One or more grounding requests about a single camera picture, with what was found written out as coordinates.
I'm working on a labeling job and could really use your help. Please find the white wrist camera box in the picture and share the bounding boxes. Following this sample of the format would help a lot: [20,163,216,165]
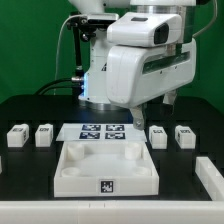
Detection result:
[107,12,182,47]

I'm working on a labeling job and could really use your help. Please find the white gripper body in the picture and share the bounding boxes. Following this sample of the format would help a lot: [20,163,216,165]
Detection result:
[106,40,196,108]

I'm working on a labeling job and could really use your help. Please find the black camera on stand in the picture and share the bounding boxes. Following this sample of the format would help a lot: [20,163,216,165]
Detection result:
[67,13,119,42]

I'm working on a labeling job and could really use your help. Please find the white fence bar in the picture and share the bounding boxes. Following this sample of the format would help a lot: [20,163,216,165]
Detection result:
[195,157,224,202]
[0,201,224,224]

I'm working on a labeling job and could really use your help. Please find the black camera stand pole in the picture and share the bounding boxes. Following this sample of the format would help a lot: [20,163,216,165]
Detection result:
[73,27,84,84]

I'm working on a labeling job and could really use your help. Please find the white sheet with tags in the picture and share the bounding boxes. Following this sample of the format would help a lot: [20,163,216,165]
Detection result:
[56,123,147,142]

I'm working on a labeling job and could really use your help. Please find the grey camera cable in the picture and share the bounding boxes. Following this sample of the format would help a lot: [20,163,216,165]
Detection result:
[53,13,88,96]

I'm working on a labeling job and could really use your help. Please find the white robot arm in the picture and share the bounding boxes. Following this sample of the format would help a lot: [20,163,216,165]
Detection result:
[68,0,215,130]

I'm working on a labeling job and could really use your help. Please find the white right fence bar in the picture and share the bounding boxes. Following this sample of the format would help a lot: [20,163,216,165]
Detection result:
[195,157,224,202]

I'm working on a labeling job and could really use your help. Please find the white front fence bar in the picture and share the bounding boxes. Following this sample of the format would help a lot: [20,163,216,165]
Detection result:
[0,201,224,224]

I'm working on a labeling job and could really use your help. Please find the black base cables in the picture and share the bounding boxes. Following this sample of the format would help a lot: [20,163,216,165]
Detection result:
[35,77,84,96]

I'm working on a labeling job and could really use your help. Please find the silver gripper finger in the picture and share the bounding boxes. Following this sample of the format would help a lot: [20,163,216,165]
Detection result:
[162,90,177,115]
[130,104,146,130]

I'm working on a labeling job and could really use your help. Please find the white square table top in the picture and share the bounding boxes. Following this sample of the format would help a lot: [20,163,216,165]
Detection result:
[54,141,159,197]

